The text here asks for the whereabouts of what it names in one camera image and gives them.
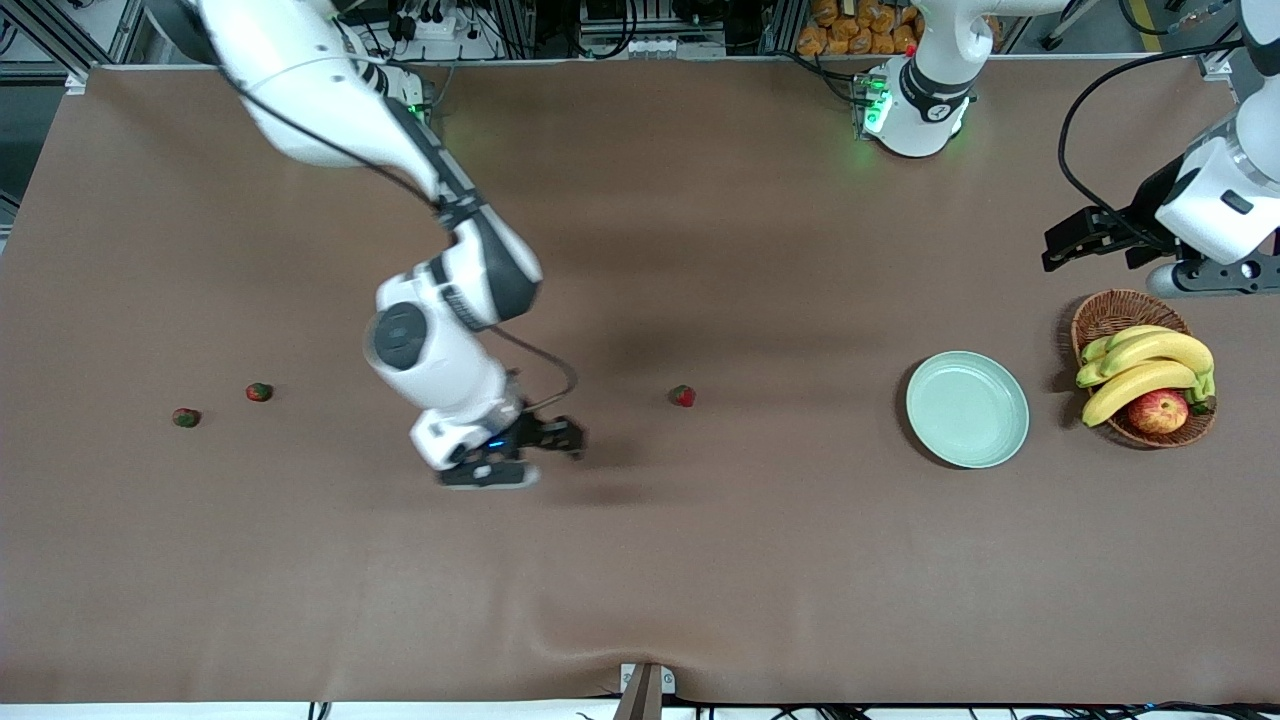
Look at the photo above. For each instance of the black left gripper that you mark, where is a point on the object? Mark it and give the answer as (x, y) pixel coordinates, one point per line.
(1143, 224)

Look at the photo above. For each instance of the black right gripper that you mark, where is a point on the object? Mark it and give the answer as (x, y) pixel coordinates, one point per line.
(533, 432)

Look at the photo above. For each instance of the red strawberry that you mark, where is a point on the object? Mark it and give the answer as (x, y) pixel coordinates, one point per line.
(259, 391)
(186, 417)
(683, 396)

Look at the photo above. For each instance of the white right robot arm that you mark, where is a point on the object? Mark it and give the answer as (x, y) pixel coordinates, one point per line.
(300, 90)

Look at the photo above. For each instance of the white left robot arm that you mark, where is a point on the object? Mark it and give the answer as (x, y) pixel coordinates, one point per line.
(920, 110)

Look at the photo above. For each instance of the pale green round plate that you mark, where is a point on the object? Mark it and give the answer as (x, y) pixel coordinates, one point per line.
(967, 409)

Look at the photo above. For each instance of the brown wicker basket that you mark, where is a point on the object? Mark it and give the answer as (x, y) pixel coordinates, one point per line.
(1120, 312)

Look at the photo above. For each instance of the yellow banana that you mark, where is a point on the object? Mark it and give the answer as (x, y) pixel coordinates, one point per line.
(1098, 349)
(1135, 385)
(1160, 347)

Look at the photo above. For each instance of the red apple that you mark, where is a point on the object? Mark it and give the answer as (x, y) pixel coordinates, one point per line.
(1158, 411)

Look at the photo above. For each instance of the table cover cloth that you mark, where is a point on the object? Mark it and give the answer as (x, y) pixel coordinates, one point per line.
(400, 550)

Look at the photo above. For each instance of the bag of orange buns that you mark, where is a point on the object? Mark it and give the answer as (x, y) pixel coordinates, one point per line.
(830, 40)

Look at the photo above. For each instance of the white connector strip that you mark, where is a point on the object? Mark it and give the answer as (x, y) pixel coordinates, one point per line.
(660, 46)

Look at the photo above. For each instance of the white power strip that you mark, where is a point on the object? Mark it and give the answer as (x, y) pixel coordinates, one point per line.
(440, 28)

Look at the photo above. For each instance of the aluminium frame profile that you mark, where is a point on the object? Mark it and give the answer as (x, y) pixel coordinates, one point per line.
(128, 30)
(1215, 65)

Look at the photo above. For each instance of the white clamp bracket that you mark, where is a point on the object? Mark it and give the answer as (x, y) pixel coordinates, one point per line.
(668, 680)

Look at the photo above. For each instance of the grey mount bar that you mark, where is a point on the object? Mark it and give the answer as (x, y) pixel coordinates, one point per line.
(640, 700)

